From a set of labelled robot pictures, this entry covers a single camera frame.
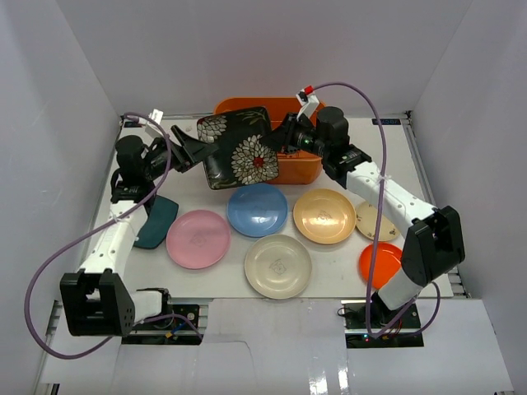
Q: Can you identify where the orange round plate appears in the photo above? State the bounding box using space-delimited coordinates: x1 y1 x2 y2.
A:
358 242 403 289

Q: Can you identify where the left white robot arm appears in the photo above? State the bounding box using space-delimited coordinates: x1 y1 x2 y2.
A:
60 126 219 337

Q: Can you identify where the small cream patterned plate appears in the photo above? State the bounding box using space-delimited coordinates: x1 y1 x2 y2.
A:
356 202 400 242

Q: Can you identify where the cream round plate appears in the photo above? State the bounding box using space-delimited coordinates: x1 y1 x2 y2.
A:
244 235 313 300

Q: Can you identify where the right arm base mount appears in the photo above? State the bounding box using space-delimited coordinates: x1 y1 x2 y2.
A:
337 302 425 346

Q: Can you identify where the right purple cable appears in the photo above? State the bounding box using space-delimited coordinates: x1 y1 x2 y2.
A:
312 81 441 341

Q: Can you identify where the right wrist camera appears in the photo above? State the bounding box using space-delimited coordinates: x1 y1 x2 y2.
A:
296 86 319 120

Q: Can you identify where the blue round plate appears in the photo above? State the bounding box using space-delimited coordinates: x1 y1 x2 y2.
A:
226 184 289 238

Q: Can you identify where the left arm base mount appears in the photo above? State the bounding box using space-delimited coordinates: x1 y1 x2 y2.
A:
133 304 202 337

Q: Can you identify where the pink round plate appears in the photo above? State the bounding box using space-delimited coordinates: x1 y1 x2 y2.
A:
166 210 231 270

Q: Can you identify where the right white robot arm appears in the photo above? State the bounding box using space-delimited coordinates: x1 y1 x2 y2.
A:
260 107 465 328

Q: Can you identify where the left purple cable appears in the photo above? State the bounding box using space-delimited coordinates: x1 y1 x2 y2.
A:
23 111 203 360

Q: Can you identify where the orange plastic bin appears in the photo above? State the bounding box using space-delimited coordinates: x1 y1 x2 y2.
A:
214 97 322 185

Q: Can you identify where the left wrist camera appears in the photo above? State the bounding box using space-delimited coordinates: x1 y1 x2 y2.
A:
145 109 164 139

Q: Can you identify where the tan round plate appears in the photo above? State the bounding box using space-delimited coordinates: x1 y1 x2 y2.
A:
292 188 356 245

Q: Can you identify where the purple cable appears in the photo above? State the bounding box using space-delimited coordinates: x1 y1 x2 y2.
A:
23 111 203 360
312 81 441 341

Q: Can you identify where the black floral rectangular plate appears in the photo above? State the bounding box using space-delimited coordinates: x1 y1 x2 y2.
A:
197 106 279 190

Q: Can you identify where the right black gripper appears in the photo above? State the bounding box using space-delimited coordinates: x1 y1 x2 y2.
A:
260 113 329 159

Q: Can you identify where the teal square plate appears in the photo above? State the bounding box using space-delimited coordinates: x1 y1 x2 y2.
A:
133 196 179 249

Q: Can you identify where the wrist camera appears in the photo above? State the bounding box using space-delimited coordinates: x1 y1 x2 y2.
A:
145 109 164 139
296 86 319 120

